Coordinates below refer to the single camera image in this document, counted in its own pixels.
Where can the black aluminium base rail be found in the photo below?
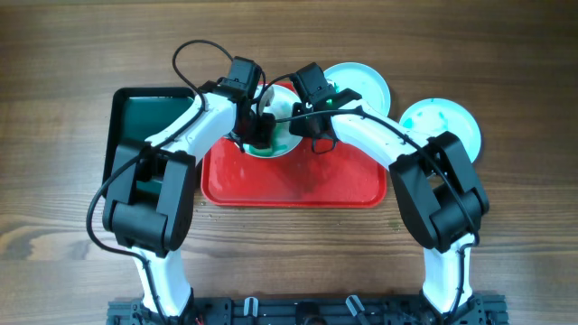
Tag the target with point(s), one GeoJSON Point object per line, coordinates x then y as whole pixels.
{"type": "Point", "coordinates": [480, 309]}

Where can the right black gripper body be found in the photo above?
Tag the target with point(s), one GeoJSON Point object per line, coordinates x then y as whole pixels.
{"type": "Point", "coordinates": [299, 127]}

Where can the red plastic tray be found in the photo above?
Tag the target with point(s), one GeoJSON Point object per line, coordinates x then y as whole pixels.
{"type": "Point", "coordinates": [340, 176]}

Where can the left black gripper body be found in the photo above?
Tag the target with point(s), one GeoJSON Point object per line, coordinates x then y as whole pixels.
{"type": "Point", "coordinates": [255, 129]}

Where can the dark green water tray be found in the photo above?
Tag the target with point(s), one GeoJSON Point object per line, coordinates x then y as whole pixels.
{"type": "Point", "coordinates": [137, 113]}

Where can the white plate green streak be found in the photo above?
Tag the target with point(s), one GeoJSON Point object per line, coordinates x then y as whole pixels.
{"type": "Point", "coordinates": [277, 100]}

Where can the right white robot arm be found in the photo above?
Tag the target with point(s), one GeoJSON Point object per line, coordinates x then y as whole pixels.
{"type": "Point", "coordinates": [439, 195]}

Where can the white plate smeared teal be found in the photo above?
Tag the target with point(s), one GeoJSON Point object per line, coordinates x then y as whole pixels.
{"type": "Point", "coordinates": [437, 115]}

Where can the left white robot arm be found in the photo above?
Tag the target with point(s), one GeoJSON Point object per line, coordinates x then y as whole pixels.
{"type": "Point", "coordinates": [151, 229]}

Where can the green yellow sponge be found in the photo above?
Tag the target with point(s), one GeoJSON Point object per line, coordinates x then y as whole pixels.
{"type": "Point", "coordinates": [263, 152]}

